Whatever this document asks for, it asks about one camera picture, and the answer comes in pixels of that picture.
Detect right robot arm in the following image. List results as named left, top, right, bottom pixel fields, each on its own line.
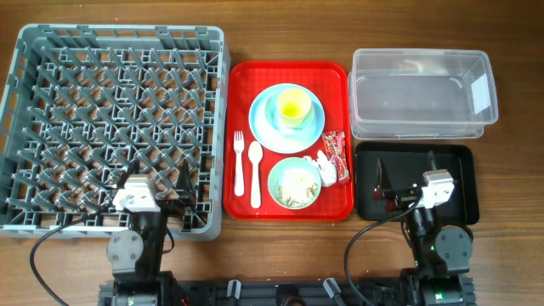
left=372, top=151, right=473, bottom=305

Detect red snack wrapper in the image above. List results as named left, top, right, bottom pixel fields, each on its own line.
left=321, top=130, right=350, bottom=184

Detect light blue plate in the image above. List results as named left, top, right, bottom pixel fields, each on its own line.
left=248, top=83, right=326, bottom=154

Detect white tissue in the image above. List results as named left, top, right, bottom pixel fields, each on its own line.
left=304, top=150, right=337, bottom=187

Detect mint green bowl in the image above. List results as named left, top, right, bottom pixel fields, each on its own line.
left=268, top=157, right=321, bottom=207

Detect grey dishwasher rack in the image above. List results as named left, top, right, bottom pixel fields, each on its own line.
left=1, top=24, right=230, bottom=241

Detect red plastic tray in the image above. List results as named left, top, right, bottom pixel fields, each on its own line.
left=223, top=61, right=355, bottom=222

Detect clear plastic bin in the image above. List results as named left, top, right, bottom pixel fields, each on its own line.
left=348, top=48, right=499, bottom=140

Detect white plastic fork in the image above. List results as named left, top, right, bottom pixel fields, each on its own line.
left=233, top=131, right=245, bottom=196

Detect rice and food scraps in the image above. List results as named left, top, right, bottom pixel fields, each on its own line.
left=274, top=169, right=320, bottom=210

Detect white plastic spoon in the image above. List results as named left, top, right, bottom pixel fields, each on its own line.
left=248, top=141, right=264, bottom=209

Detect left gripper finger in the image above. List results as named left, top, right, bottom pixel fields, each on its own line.
left=175, top=161, right=196, bottom=200
left=115, top=161, right=139, bottom=189

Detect small green saucer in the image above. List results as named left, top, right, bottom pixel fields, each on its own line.
left=264, top=93, right=315, bottom=134

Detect yellow plastic cup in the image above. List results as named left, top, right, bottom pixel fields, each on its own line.
left=277, top=88, right=312, bottom=128

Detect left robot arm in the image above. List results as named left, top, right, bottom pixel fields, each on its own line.
left=98, top=161, right=196, bottom=305

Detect black waste tray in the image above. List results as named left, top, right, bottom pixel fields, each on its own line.
left=354, top=142, right=479, bottom=225

